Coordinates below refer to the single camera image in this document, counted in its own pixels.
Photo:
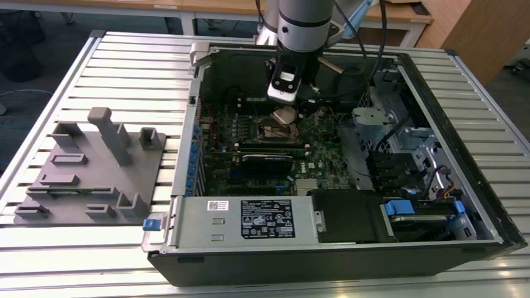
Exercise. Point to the silver CPU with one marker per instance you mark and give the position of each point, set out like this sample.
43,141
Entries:
285,115

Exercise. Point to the green motherboard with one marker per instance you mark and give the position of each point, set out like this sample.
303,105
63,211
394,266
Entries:
327,155

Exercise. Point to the black graphics card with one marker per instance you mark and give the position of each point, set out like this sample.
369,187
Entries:
269,166

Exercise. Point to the silver chipset heatsink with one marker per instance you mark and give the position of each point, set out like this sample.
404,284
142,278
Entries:
307,183

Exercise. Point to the black disk bay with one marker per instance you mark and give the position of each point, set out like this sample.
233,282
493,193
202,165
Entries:
393,170

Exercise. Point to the black fan shroud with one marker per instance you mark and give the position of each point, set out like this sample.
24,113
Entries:
347,217

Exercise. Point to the black rating label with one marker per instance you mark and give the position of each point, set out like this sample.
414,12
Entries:
267,218

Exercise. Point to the white barcode sticker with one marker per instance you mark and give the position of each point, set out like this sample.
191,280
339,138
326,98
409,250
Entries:
218,205

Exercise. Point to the hard disk in blue carrier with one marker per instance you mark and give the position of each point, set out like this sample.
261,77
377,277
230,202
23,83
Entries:
400,207

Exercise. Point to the wooden cabinet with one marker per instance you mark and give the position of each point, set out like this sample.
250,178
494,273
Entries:
489,31

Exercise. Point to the silver power supply unit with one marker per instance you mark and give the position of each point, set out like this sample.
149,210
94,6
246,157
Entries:
190,226

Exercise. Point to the blue plastic clip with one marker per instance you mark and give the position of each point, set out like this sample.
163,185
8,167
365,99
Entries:
458,207

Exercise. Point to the grey parts rack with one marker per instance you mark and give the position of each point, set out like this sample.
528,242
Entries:
103,177

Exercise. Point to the blue power supply latch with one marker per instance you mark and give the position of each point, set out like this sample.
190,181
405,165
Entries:
151,225

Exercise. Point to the black PC case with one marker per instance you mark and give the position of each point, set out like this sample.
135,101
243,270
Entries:
290,270

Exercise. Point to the green RAM stick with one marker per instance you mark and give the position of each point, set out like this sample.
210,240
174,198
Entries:
70,192

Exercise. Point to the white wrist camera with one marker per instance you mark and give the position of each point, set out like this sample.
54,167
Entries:
282,96

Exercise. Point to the silver metal bracket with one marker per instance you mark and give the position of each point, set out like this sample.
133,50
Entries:
373,117

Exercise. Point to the wooden desk white frame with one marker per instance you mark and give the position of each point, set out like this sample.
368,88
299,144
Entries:
397,15

